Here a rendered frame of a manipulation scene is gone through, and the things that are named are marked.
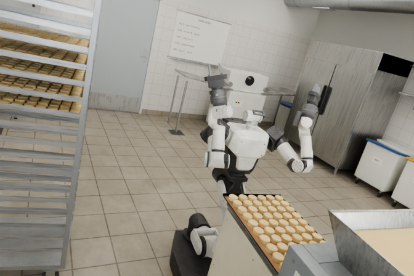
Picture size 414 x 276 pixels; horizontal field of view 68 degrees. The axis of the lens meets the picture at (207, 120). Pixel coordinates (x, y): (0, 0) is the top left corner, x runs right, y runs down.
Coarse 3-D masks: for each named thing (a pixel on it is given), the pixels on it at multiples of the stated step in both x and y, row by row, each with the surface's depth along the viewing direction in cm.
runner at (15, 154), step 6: (6, 156) 166; (12, 156) 167; (18, 156) 168; (24, 156) 169; (30, 156) 170; (36, 156) 171; (42, 156) 172; (48, 156) 173; (54, 156) 174; (60, 156) 175; (66, 156) 176
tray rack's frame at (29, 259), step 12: (0, 228) 212; (12, 228) 214; (24, 228) 217; (36, 228) 220; (48, 228) 223; (60, 228) 226; (0, 240) 202; (12, 240) 204; (24, 240) 207; (36, 240) 209; (48, 240) 212; (60, 240) 214; (36, 252) 200; (48, 252) 202; (60, 252) 205; (0, 264) 185; (12, 264) 187; (24, 264) 189; (36, 264) 191; (48, 264) 193
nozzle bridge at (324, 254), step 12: (288, 252) 97; (300, 252) 94; (312, 252) 96; (324, 252) 97; (336, 252) 99; (288, 264) 96; (300, 264) 91; (312, 264) 90; (324, 264) 91; (336, 264) 93
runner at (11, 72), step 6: (0, 72) 152; (6, 72) 153; (12, 72) 154; (18, 72) 155; (24, 72) 155; (30, 72) 156; (36, 78) 158; (42, 78) 159; (48, 78) 160; (54, 78) 160; (60, 78) 161; (66, 78) 162; (72, 84) 164; (78, 84) 165; (90, 84) 166
